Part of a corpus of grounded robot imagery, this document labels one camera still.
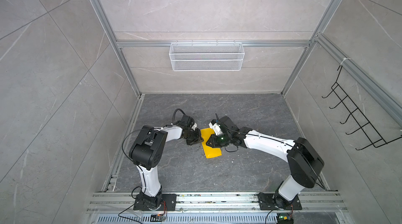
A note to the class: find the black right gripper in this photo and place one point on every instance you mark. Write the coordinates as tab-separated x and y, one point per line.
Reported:
213	139

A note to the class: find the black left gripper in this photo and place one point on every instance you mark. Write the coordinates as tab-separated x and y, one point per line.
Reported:
198	138

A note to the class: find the yellow square paper sheet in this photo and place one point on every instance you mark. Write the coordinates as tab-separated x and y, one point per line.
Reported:
209	151

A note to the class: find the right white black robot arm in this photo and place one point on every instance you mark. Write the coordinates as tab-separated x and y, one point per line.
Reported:
304	162

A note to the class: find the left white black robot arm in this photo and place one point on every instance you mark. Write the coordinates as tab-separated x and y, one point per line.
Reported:
147	149

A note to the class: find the left green circuit board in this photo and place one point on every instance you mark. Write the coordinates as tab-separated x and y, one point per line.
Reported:
158	217

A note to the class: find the green circuit board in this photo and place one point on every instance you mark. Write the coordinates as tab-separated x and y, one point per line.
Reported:
158	217
284	219

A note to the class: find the right green circuit board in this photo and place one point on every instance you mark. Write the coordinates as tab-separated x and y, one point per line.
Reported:
284	219

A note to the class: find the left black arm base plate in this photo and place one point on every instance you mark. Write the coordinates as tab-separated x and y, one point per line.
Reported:
159	202

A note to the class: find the white wire mesh basket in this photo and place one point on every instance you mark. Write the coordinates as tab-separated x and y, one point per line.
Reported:
206	56

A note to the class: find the aluminium front rail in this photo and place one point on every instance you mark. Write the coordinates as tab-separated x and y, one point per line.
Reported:
224	202

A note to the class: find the black wire hook rack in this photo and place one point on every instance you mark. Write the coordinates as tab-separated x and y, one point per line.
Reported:
356	114

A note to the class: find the aluminium corner frame post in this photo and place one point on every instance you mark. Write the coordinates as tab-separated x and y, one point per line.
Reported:
100	13

